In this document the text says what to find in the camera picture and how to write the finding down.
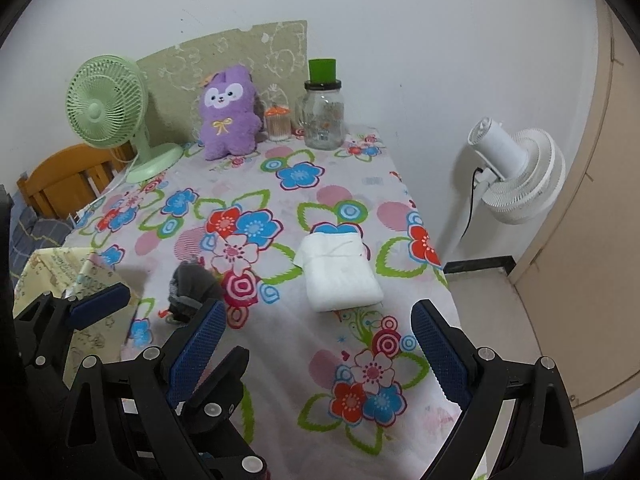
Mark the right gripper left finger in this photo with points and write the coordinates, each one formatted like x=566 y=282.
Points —
x=162 y=380

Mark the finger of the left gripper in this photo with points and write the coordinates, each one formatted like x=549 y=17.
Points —
x=207 y=414
x=87 y=311

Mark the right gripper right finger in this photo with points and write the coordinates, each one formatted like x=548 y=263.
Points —
x=542 y=439

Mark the grey drawstring pouch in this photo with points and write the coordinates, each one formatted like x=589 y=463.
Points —
x=190 y=287

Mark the grey plaid pillow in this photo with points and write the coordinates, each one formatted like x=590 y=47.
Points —
x=29 y=232

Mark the floral tablecloth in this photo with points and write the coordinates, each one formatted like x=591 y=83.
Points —
x=335 y=395

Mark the green desk fan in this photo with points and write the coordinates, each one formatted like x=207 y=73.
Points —
x=106 y=104

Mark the purple plush toy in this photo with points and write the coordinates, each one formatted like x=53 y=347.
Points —
x=227 y=108

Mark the toothpick jar orange lid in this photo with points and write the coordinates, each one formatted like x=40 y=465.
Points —
x=278 y=123

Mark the white circulator fan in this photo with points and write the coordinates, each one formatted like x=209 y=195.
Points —
x=523 y=172

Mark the glass jar green lid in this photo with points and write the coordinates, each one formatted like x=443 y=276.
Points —
x=319 y=111

